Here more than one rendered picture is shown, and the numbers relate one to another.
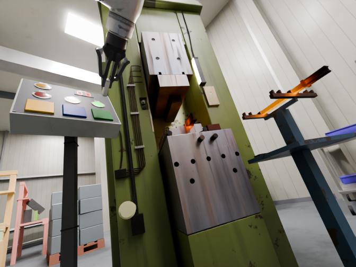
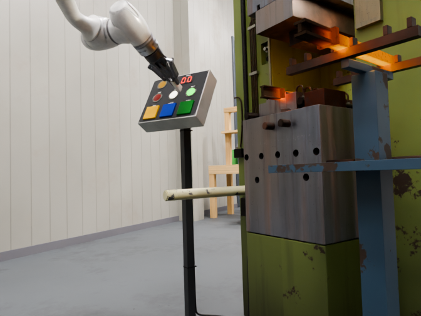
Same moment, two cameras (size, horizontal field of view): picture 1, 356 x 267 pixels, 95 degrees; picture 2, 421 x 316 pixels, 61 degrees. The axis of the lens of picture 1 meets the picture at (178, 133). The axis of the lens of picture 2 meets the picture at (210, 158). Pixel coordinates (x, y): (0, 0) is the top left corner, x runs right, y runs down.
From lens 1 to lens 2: 130 cm
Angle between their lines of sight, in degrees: 73
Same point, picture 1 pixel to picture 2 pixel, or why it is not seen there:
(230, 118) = (404, 51)
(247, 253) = (292, 278)
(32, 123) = (149, 126)
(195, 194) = (257, 195)
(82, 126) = (173, 123)
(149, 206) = not seen: hidden behind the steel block
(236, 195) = (297, 210)
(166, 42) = not seen: outside the picture
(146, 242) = not seen: hidden behind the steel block
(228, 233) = (279, 248)
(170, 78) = (269, 10)
